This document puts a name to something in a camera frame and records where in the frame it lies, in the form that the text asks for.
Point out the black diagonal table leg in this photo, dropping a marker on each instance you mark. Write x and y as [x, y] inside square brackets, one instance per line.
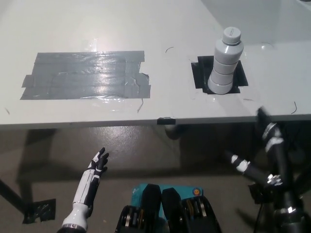
[13, 194]

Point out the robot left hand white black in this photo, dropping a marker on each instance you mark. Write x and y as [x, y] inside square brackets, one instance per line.
[85, 184]

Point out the white plastic bottle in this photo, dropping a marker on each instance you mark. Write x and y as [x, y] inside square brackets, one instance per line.
[224, 65]

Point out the black tape square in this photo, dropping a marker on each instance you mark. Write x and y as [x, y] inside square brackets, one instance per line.
[200, 75]

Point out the small black tape strip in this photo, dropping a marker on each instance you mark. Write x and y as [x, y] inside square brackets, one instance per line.
[166, 120]

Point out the dark grey table leg tube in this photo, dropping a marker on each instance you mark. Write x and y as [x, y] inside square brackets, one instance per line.
[173, 132]

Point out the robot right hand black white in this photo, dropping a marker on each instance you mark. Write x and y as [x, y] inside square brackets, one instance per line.
[273, 143]

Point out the black robot body blocks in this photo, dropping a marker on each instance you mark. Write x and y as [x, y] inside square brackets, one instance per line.
[170, 211]

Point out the black floor tape patch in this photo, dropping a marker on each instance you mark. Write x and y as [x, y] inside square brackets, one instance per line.
[40, 210]

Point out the grey duct tape patch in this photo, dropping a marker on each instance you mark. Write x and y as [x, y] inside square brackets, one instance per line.
[85, 75]

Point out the teal box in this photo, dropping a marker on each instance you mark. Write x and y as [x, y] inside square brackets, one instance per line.
[185, 190]

